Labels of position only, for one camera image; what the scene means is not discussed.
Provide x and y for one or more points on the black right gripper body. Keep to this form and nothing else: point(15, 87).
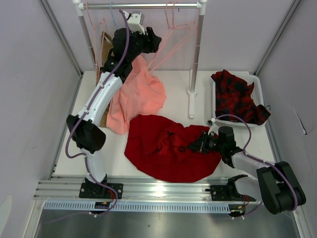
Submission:
point(210, 143)

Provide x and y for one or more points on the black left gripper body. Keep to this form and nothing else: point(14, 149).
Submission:
point(140, 43)

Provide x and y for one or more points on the red skirt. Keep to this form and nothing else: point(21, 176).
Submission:
point(158, 147)

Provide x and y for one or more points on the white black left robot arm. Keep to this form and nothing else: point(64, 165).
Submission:
point(84, 128)

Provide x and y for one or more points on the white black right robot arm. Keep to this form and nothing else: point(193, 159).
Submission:
point(274, 185)

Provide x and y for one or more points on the brown garment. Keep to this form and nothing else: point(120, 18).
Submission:
point(107, 45)

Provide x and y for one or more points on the salmon pink garment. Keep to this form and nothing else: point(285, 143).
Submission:
point(140, 94)

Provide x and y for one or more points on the red black plaid garment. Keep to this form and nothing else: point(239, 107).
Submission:
point(233, 98)

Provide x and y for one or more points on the silver clothes rack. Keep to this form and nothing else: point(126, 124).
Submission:
point(199, 5)

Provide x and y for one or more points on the white plastic basket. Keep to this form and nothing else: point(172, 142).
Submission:
point(256, 95)

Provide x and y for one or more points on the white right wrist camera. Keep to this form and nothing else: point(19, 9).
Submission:
point(213, 127)

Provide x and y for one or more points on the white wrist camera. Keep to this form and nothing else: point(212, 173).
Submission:
point(135, 22)
point(213, 127)

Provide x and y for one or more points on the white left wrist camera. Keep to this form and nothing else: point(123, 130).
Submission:
point(135, 22)

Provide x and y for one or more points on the blue wire hanger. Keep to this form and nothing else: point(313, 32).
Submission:
point(112, 15)

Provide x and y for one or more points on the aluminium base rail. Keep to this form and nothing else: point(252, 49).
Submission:
point(135, 189)

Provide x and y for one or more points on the white slotted cable duct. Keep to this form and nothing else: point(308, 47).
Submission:
point(205, 207)

